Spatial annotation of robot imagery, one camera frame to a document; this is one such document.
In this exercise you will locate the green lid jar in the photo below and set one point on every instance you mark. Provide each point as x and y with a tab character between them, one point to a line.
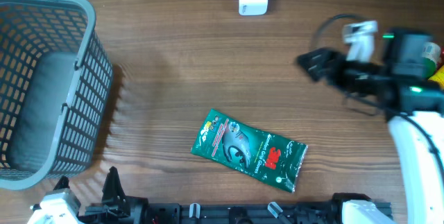
431	56

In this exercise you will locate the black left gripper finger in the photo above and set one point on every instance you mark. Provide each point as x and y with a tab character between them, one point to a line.
63	183
113	194

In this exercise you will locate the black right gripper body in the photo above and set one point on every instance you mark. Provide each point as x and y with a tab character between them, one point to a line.
363	77

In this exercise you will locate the green 3M gloves packet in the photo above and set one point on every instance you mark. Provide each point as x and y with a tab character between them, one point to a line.
264	156

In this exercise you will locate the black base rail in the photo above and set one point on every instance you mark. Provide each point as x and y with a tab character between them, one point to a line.
329	211

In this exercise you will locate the red chilli sauce bottle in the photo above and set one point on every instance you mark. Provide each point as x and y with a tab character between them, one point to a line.
438	76

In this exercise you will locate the grey plastic shopping basket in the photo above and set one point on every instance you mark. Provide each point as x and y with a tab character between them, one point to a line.
55	82

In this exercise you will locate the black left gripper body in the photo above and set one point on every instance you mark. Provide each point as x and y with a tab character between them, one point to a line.
100	218

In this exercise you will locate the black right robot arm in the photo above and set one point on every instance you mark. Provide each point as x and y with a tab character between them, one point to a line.
413	107

